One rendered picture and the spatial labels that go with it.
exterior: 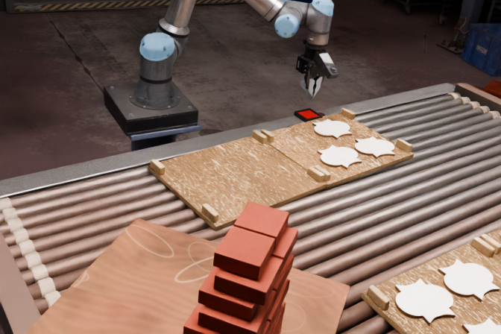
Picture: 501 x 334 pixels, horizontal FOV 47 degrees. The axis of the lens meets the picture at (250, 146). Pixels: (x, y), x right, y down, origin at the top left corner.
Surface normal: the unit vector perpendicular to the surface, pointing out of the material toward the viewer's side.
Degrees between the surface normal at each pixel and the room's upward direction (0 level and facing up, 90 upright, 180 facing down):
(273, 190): 0
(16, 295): 0
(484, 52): 90
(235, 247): 0
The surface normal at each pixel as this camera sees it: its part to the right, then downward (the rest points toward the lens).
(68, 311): 0.11, -0.87
